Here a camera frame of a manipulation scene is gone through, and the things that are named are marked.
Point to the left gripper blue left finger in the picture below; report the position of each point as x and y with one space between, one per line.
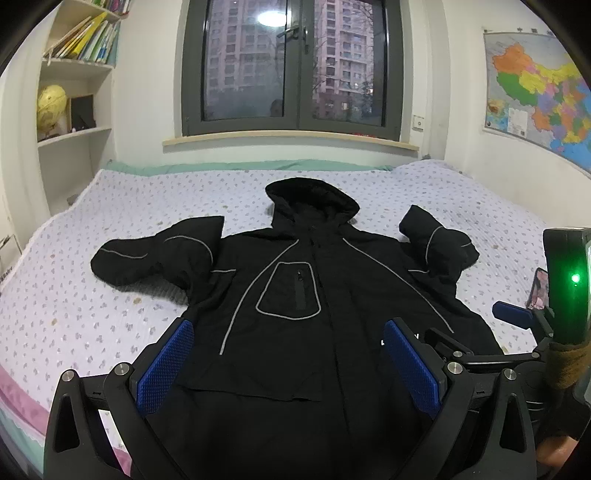
159 363

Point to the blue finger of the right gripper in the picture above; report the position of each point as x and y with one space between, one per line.
515 315

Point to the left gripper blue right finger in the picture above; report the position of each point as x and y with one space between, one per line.
419 366

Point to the black hooded jacket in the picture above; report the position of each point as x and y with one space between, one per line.
288 377

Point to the person's right hand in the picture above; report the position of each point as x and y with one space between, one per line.
555 451

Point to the smartphone with pink screen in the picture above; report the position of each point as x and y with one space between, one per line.
539 293

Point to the white floral bed quilt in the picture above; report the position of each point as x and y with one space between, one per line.
55 314

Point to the green bed sheet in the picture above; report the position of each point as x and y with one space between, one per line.
306 165

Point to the yellow globe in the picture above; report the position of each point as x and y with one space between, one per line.
51 120

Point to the dark framed window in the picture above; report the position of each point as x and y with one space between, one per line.
331 66

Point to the row of colourful books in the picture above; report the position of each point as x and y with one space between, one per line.
87 31

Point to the white wall switch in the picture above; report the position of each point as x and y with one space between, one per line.
418 123

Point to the colourful wall map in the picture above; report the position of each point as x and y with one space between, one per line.
536 93

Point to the black picture frame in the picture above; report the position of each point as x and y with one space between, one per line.
81 113

